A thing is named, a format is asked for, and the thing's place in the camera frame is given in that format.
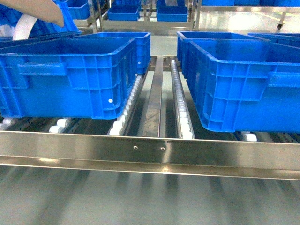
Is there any beige plastic dustpan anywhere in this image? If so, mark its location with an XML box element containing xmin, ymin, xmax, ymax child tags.
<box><xmin>0</xmin><ymin>0</ymin><xmax>64</xmax><ymax>27</ymax></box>

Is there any steel roller shelf rack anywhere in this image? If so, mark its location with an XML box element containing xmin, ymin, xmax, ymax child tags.
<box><xmin>0</xmin><ymin>56</ymin><xmax>300</xmax><ymax>180</ymax></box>

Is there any tilted blue plastic bin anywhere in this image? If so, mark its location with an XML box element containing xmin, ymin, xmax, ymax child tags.
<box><xmin>0</xmin><ymin>0</ymin><xmax>79</xmax><ymax>38</ymax></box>

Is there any white plastic strip roll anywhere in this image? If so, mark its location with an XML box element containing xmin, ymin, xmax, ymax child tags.
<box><xmin>12</xmin><ymin>14</ymin><xmax>38</xmax><ymax>41</ymax></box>

